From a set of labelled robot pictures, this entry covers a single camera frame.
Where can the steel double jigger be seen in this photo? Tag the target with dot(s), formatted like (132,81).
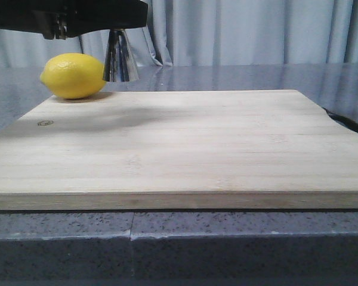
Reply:
(119,64)

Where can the wooden cutting board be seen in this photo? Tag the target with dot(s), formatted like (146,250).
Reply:
(179,150)

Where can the yellow lemon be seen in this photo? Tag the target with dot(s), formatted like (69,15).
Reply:
(73,75)

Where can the grey curtain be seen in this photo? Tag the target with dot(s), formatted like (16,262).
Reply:
(234,33)

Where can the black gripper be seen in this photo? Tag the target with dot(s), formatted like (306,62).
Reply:
(56,20)

